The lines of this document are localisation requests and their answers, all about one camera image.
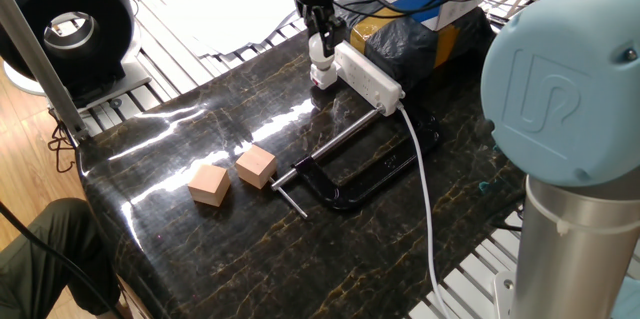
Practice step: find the white light bulb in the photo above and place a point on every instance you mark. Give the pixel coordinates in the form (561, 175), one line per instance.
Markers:
(316, 54)

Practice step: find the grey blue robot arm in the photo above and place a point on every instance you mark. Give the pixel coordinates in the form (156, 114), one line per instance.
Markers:
(560, 84)

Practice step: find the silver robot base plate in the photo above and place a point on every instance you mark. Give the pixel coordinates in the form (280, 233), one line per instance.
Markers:
(501, 294)

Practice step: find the white bulb holder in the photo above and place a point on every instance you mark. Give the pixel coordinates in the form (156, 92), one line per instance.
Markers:
(323, 76)

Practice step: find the dark trousered person leg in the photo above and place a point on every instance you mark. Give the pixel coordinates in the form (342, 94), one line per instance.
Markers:
(30, 269)

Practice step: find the black plastic wrapped package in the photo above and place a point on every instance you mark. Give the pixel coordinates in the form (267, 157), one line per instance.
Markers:
(415, 49)

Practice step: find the aluminium frame post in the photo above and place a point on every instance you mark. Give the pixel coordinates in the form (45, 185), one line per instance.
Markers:
(40, 64)

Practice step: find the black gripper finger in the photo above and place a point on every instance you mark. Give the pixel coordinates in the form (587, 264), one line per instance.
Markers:
(330, 31)
(306, 16)

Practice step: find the white paper sheets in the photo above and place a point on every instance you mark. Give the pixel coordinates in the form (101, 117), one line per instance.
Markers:
(225, 9)

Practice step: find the wooden cube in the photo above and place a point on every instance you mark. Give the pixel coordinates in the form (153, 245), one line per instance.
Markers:
(210, 186)
(256, 166)

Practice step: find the black C-clamp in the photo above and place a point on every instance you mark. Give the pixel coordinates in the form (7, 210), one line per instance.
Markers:
(345, 201)

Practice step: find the white power strip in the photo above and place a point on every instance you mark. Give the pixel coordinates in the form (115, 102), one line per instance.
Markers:
(370, 81)

